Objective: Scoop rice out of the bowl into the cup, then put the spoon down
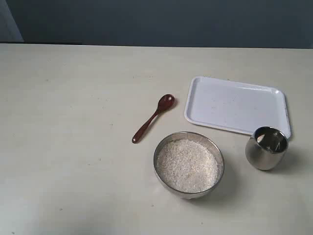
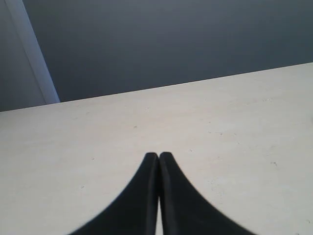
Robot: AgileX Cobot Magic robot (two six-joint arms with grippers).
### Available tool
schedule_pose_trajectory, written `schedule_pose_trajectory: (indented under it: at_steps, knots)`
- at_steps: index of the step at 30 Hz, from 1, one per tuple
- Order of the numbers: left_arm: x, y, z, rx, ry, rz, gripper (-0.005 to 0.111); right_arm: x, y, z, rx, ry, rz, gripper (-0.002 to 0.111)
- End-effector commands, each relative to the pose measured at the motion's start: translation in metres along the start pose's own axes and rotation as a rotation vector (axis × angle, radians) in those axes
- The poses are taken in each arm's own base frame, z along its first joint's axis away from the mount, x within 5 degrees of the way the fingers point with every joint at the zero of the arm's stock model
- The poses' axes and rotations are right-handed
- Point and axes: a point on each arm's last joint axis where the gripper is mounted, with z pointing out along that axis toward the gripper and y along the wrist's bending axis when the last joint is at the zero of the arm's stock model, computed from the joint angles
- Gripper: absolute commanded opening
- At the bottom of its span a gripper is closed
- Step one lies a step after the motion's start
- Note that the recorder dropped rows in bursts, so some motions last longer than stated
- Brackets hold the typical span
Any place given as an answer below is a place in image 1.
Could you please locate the dark red wooden spoon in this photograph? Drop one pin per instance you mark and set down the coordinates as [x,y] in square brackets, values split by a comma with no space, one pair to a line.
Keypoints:
[164,104]

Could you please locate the white rice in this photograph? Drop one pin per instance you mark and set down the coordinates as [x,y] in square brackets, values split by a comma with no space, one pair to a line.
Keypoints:
[187,166]

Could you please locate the wide steel bowl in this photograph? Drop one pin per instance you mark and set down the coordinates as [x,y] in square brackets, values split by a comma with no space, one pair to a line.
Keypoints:
[206,142]

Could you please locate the stainless steel cup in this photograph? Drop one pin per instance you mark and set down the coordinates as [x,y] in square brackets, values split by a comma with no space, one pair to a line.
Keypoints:
[266,148]

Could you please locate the white rectangular plastic tray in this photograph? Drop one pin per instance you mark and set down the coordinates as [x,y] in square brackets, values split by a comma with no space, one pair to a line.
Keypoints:
[236,107]

